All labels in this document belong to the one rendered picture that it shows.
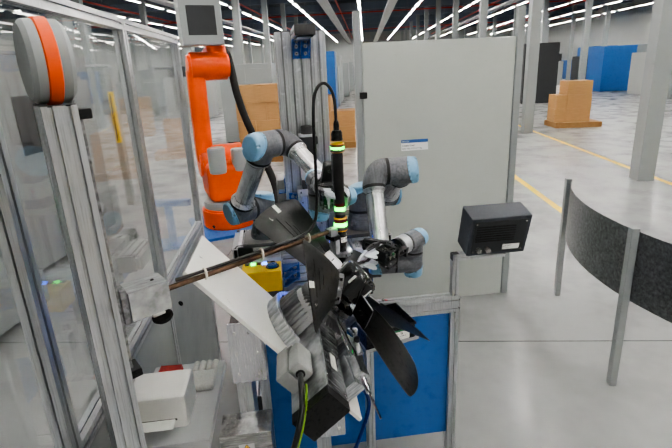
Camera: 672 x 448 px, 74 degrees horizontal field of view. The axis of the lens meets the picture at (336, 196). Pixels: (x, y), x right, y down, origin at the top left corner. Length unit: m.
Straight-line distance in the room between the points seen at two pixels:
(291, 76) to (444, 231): 1.86
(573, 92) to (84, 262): 13.23
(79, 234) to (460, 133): 2.81
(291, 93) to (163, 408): 1.51
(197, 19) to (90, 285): 4.43
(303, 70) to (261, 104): 7.20
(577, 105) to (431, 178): 10.61
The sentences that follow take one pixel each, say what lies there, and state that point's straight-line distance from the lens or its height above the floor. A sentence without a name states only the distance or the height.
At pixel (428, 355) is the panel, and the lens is 2.20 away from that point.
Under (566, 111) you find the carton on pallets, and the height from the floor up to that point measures 0.43.
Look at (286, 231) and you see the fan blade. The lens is 1.40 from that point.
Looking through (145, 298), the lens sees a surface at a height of 1.36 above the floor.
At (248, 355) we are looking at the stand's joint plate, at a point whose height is 1.04.
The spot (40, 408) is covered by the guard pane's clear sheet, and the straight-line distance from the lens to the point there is 1.23.
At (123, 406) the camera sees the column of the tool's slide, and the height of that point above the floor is 1.12.
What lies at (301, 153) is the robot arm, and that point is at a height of 1.51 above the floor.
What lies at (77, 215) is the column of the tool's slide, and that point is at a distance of 1.02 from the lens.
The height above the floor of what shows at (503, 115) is 1.45.
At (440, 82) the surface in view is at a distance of 3.32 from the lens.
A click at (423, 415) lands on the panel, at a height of 0.23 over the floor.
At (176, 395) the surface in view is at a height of 0.97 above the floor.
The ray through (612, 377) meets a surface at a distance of 3.19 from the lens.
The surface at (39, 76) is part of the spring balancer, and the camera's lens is 0.95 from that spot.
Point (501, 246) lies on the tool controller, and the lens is 2.03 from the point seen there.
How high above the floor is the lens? 1.84
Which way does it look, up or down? 16 degrees down
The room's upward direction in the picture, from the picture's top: 3 degrees counter-clockwise
